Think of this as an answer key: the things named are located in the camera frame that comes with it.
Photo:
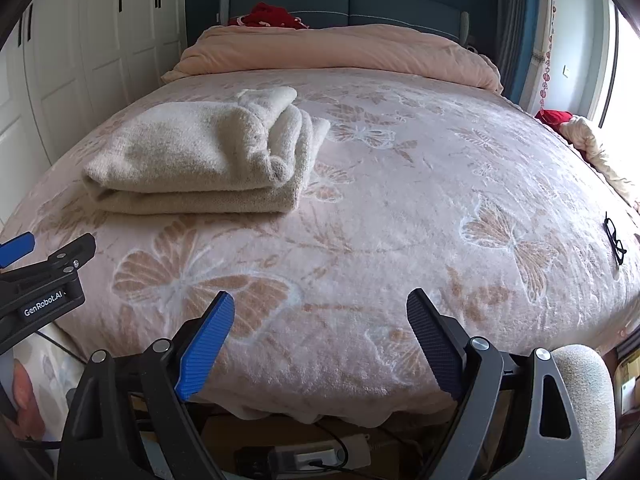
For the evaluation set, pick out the white wall socket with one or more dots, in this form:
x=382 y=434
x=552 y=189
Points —
x=566 y=71

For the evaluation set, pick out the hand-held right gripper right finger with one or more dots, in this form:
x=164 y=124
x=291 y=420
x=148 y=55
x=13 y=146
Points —
x=435 y=345

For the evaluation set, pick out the pink butterfly pattern blanket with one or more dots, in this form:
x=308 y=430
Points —
x=375 y=235

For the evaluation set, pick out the small red cloth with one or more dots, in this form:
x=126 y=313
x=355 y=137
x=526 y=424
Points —
x=552 y=116

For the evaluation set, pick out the white wardrobe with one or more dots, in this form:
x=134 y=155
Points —
x=100 y=35

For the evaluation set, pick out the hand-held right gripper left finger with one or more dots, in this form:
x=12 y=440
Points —
x=207 y=350

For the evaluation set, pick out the grey headboard side post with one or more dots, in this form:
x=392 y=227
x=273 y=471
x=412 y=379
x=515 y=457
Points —
x=465 y=25
x=225 y=7

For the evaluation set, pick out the cream knit sweater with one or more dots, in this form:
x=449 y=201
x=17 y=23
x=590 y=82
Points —
x=190 y=145

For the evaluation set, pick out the blue padded headboard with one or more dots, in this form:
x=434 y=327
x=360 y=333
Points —
x=390 y=5

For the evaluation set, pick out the white fuzzy stool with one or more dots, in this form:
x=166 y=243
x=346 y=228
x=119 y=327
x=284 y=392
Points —
x=585 y=375

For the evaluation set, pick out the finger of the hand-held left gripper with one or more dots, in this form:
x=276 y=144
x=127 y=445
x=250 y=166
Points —
x=15 y=250
x=65 y=257

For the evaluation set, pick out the black eyeglasses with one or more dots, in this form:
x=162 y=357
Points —
x=620 y=253

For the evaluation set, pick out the floral printed cloth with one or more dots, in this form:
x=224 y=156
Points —
x=30 y=385

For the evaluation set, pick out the cream crumpled cloth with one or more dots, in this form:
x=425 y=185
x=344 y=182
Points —
x=600 y=155

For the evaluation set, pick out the pink duvet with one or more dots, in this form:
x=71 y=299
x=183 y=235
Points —
x=325 y=50

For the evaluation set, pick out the red pillow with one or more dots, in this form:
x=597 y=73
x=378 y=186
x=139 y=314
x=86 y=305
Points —
x=267 y=16

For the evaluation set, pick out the white power strip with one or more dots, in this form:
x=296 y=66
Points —
x=320 y=457

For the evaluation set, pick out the grey curtain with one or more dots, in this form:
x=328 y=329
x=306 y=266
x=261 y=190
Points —
x=517 y=5

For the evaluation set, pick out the red bead garland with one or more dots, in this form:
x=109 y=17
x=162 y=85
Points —
x=546 y=75

